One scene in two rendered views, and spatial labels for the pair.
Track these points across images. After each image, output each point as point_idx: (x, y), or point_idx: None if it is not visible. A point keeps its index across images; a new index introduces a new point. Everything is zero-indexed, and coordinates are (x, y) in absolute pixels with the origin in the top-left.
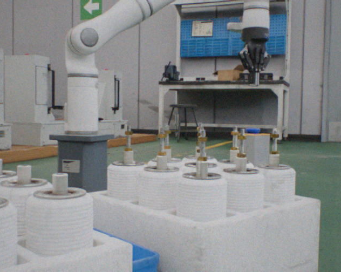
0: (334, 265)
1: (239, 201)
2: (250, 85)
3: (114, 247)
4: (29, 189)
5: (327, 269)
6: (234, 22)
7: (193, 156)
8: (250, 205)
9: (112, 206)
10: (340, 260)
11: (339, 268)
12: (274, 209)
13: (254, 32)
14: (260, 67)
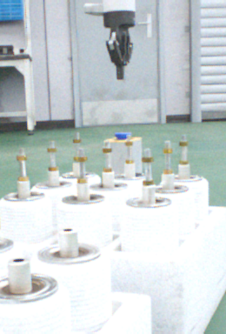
0: None
1: (178, 223)
2: (117, 81)
3: (142, 303)
4: (8, 255)
5: None
6: (94, 3)
7: (69, 175)
8: (189, 226)
9: (29, 254)
10: None
11: None
12: (209, 226)
13: (123, 17)
14: (127, 59)
